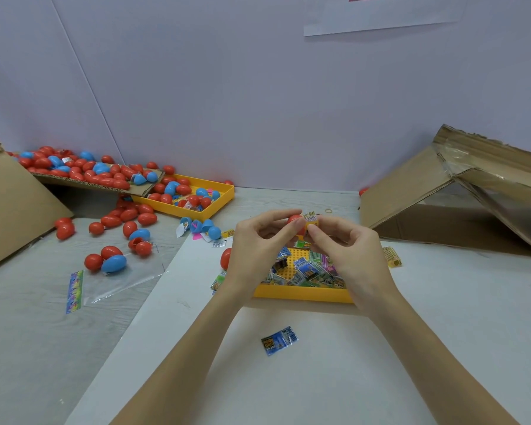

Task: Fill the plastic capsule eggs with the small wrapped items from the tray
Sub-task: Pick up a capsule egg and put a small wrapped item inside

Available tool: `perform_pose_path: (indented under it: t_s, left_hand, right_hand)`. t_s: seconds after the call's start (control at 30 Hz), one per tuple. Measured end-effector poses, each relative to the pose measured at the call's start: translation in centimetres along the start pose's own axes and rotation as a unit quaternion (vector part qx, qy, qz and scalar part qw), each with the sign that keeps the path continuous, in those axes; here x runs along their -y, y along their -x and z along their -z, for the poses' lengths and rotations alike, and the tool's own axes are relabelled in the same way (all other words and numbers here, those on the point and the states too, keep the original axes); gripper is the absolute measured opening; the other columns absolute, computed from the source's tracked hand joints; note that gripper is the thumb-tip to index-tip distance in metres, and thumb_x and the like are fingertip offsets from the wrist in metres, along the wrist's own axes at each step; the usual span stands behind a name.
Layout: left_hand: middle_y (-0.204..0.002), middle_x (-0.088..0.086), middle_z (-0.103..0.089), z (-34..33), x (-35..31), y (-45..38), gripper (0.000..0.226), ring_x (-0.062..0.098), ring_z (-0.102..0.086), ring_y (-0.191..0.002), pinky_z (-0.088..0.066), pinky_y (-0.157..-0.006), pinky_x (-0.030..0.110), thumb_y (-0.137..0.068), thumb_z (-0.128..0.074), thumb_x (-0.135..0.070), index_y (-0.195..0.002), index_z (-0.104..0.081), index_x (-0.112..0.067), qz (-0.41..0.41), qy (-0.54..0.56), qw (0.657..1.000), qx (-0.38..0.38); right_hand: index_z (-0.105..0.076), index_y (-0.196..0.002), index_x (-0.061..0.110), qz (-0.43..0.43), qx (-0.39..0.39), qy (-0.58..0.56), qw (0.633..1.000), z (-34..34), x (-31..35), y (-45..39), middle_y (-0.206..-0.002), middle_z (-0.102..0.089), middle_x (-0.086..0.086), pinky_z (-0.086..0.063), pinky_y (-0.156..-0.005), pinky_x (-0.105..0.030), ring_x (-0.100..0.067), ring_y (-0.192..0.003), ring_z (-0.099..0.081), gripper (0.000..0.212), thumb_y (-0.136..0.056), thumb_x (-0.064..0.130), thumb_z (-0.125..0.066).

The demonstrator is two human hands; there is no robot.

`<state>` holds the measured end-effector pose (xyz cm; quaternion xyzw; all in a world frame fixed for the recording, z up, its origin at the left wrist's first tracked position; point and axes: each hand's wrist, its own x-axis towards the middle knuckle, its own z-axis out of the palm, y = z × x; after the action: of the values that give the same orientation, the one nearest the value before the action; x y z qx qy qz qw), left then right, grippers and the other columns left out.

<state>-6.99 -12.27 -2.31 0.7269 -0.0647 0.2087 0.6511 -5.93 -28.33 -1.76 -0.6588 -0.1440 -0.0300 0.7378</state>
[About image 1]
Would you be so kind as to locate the person's left hand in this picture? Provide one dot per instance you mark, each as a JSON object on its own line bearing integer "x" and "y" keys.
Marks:
{"x": 252, "y": 256}

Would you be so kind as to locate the person's right hand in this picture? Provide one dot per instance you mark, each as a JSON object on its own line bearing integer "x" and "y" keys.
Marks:
{"x": 358, "y": 261}

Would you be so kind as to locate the yellow label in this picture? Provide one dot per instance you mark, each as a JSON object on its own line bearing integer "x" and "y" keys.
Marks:
{"x": 391, "y": 256}

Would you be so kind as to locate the single red plastic egg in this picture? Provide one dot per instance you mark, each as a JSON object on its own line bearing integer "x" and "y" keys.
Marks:
{"x": 296, "y": 222}

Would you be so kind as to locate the blue packet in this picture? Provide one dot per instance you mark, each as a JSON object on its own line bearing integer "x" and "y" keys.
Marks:
{"x": 279, "y": 341}

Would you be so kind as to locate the pile of plastic eggs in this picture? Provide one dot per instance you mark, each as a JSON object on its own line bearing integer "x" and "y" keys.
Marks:
{"x": 115, "y": 172}

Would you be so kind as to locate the person's left forearm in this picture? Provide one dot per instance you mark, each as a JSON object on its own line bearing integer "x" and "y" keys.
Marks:
{"x": 173, "y": 367}

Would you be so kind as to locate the person's right forearm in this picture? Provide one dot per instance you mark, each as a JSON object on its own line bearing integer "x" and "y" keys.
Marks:
{"x": 442, "y": 367}

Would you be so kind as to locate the yellow plastic tray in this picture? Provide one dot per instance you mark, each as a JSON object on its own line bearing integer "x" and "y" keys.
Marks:
{"x": 288, "y": 293}

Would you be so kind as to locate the yellow tray under eggs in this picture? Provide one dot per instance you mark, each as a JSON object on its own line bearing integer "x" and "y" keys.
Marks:
{"x": 219, "y": 194}

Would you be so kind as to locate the torn flattened cardboard box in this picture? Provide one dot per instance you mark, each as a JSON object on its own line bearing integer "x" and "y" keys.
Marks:
{"x": 398, "y": 186}

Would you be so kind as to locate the clear bag with coloured label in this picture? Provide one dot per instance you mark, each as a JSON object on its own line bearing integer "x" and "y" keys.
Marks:
{"x": 115, "y": 283}

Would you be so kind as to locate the brown cardboard sheet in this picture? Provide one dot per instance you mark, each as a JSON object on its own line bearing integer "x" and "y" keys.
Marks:
{"x": 80, "y": 181}

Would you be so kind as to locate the tall brown cardboard box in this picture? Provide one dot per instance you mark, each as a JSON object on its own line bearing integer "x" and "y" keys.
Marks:
{"x": 11, "y": 208}

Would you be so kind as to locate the white paper sign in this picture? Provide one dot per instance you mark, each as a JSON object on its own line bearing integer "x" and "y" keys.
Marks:
{"x": 380, "y": 13}

